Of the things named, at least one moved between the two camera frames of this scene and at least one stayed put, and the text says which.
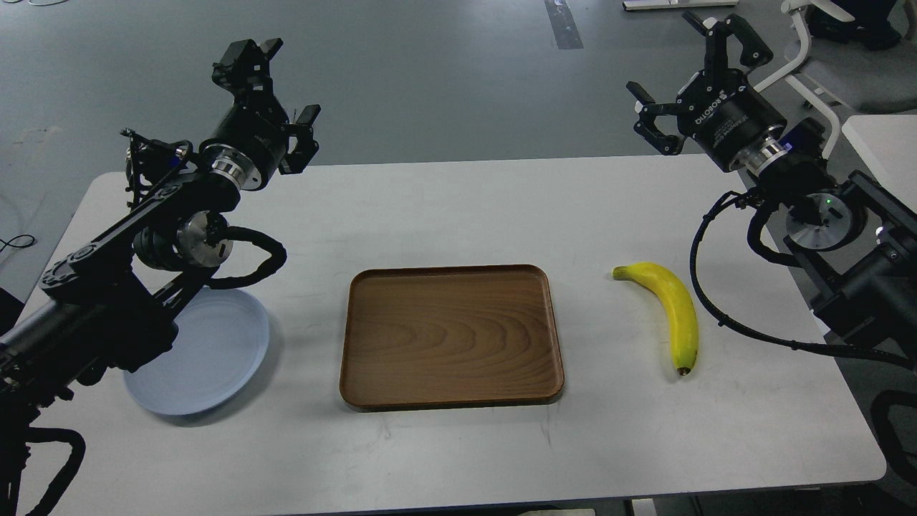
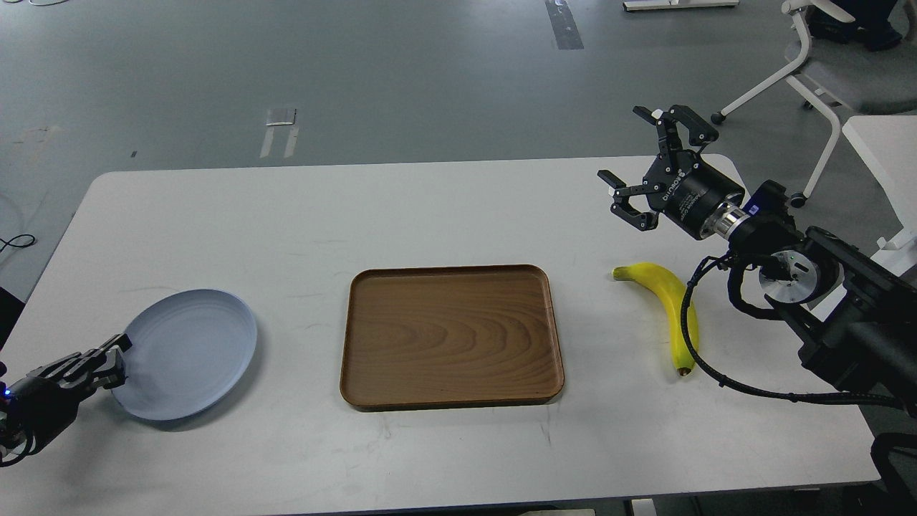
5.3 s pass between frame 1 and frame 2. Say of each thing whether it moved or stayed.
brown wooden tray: stayed
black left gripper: moved
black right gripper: moved
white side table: stayed
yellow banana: stayed
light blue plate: moved
